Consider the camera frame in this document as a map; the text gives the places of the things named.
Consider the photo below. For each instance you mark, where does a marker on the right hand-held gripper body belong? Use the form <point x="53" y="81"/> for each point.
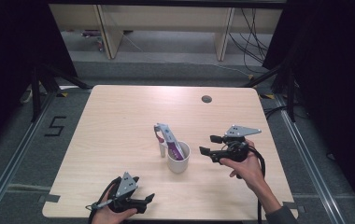
<point x="236" y="146"/>

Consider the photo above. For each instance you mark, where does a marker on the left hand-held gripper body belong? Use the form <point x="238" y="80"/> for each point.
<point x="125" y="189"/>

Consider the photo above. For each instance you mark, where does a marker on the white cup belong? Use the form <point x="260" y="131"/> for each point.
<point x="178" y="163"/>

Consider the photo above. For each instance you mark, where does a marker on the white and purple toothpaste tube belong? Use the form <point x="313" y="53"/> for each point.
<point x="172" y="143"/>

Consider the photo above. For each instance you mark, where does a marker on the white toothbrush with pink head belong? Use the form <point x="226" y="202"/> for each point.
<point x="162" y="149"/>

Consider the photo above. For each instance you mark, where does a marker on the person's right hand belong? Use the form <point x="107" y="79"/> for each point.
<point x="248" y="171"/>

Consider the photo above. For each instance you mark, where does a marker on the person's left hand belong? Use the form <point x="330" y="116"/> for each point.
<point x="110" y="216"/>

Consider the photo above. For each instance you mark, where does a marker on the black metal stand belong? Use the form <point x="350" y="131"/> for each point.
<point x="36" y="93"/>
<point x="291" y="93"/>

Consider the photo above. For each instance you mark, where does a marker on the dark curtain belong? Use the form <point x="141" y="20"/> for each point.
<point x="10" y="62"/>
<point x="337" y="77"/>

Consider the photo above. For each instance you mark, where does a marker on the aluminium floor rail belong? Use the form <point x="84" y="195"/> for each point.
<point x="13" y="158"/>
<point x="309" y="161"/>

